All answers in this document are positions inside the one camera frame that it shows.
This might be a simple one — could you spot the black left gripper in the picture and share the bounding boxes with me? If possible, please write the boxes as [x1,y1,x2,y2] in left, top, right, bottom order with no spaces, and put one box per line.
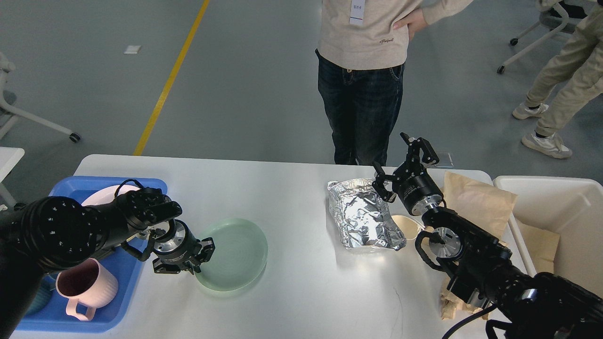
[152,220,215,274]

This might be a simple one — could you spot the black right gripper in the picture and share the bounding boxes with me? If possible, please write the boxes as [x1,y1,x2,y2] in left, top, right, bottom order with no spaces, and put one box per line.
[371,132,444,216]

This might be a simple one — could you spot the green plate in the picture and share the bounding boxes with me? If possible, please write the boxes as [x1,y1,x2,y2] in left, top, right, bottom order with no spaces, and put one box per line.
[195,218,269,292]

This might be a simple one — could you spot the pink ribbed mug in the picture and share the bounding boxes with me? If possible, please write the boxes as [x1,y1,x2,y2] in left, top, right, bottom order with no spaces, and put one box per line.
[55,258,119,322]

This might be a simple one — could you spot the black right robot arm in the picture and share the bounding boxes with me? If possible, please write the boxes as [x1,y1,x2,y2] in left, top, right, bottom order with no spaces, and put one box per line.
[372,133,603,339]

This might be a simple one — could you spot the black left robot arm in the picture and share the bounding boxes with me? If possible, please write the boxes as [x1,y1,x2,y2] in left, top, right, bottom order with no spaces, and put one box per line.
[1,179,215,339]

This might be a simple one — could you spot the small cream cup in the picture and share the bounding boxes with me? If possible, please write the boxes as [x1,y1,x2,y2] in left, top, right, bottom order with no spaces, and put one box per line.
[392,215,425,241]

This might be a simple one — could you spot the crumpled aluminium foil bag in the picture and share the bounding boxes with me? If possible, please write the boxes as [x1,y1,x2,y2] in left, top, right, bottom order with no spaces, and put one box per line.
[326,178,407,251]

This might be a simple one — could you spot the brown paper bag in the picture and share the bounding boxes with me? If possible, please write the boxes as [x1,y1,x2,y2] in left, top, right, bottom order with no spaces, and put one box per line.
[443,171,518,239]

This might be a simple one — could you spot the pink plate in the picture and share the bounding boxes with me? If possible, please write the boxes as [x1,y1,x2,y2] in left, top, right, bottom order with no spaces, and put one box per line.
[81,185,139,206]

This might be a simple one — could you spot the person in beige sweater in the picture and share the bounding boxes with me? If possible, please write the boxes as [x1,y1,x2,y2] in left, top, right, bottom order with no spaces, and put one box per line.
[315,0,470,166]

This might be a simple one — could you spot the blue mug yellow inside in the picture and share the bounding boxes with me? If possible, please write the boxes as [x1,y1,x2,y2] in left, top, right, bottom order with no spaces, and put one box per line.
[25,275,56,316]

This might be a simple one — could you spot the crumpled brown paper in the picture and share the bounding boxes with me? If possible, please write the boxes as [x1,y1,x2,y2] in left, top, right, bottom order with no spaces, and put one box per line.
[440,276,482,320]

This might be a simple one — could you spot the blue plastic tray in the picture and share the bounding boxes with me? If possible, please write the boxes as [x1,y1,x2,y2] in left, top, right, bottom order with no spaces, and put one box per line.
[17,176,144,333]

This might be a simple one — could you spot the brown paper in bin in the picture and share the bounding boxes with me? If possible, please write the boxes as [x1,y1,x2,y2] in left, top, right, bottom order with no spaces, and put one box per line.
[515,219,560,275]

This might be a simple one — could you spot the white plastic bin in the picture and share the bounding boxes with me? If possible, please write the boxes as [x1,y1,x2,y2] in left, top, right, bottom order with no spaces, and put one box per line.
[493,176,603,296]

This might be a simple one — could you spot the person in khaki trousers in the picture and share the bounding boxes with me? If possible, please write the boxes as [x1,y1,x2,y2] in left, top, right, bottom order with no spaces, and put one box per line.
[512,0,603,159]

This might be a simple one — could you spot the white side table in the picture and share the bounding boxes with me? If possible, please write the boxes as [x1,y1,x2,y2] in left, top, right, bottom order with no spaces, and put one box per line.
[0,146,24,209]

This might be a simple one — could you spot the white office chair base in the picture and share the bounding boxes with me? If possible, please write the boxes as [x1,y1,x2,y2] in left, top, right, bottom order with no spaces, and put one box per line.
[497,0,589,74]

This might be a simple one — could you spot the white chair base left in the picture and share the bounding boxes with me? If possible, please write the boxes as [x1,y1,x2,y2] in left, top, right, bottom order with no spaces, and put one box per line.
[0,53,81,143]

